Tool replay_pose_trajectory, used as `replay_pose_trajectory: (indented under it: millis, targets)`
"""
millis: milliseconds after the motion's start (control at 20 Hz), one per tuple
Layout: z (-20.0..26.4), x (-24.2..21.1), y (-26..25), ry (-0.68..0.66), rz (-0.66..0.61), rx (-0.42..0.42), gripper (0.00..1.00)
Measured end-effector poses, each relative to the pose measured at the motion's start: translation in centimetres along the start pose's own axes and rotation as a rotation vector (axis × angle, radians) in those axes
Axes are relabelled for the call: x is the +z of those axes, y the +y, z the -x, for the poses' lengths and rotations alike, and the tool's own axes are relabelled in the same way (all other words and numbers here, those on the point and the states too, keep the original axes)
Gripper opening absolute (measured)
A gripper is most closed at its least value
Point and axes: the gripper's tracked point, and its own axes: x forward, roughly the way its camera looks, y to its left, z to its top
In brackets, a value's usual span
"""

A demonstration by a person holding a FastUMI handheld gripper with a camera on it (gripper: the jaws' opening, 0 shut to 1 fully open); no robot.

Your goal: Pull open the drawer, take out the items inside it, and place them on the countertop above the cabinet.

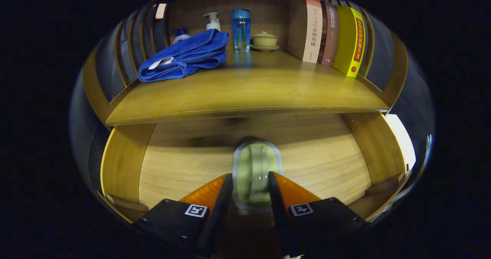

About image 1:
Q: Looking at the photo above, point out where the yellow book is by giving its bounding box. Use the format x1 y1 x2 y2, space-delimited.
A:
332 6 367 78

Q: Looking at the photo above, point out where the brown book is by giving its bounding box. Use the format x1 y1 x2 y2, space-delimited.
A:
317 0 340 66

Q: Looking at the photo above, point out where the white and orange book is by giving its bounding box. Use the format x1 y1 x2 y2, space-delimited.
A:
288 0 323 64

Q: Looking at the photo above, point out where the small white blue-capped bottle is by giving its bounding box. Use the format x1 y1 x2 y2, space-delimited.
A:
173 28 191 45

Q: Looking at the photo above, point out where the wooden cabinet frame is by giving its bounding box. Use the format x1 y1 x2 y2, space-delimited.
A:
82 0 409 129

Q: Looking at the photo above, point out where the pale green item white base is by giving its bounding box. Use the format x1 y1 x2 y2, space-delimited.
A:
232 140 283 213

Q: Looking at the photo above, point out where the beige lidded teacup with saucer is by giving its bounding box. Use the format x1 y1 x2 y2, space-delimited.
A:
250 31 280 52

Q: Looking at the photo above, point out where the wooden drawer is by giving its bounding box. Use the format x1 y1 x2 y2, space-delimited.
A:
98 111 413 223

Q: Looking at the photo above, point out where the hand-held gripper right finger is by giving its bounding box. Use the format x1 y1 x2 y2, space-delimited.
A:
267 171 369 257

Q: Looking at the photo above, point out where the white furniture unit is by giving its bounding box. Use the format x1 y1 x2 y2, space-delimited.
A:
385 114 417 171

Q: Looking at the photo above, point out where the white pump bottle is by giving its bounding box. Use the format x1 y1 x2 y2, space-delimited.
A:
203 12 221 32

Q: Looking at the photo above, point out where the wooden countertop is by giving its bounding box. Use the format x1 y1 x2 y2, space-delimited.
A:
105 48 390 126

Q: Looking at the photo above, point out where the tall blue glass bottle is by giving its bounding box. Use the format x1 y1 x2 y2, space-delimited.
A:
231 9 251 53

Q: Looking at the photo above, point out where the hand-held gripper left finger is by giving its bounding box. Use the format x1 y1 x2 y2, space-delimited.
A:
132 173 234 257

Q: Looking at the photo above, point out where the blue folded towel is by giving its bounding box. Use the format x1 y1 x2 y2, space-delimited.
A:
137 29 230 83

